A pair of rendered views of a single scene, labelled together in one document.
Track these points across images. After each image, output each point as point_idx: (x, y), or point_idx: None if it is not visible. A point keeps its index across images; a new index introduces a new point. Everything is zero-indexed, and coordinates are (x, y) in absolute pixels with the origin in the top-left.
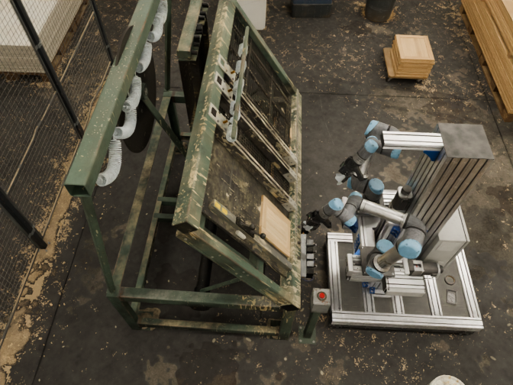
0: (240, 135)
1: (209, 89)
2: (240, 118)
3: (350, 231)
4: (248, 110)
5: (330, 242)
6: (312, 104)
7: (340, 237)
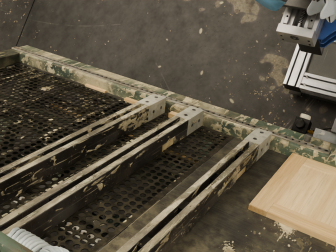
0: (93, 221)
1: None
2: (51, 210)
3: (280, 46)
4: (33, 175)
5: (304, 83)
6: (40, 35)
7: (300, 64)
